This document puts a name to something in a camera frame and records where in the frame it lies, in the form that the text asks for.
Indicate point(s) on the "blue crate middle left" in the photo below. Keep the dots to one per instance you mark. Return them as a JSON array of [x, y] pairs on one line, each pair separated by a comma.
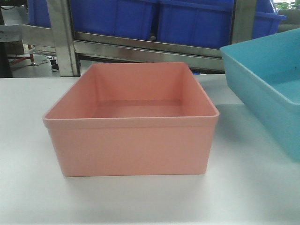
[[118, 18]]

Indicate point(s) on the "pink plastic box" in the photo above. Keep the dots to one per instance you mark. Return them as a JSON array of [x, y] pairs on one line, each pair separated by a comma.
[[133, 119]]

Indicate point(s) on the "blue crate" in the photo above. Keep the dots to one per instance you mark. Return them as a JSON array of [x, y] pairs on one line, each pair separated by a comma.
[[38, 13], [118, 18], [203, 23], [267, 19]]

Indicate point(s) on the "blue crate far right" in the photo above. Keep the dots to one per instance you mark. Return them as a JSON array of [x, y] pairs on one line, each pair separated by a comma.
[[267, 19]]

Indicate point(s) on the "blue crate middle right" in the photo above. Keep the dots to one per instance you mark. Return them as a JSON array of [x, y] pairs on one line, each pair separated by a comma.
[[203, 23]]

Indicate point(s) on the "light blue plastic box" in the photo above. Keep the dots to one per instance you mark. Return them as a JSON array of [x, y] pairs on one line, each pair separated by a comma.
[[264, 73]]

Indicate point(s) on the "stainless steel shelf frame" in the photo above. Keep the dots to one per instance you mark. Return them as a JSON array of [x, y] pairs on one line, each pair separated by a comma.
[[70, 47]]

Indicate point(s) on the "blue crate far left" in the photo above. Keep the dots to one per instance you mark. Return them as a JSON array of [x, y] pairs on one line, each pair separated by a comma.
[[38, 13]]

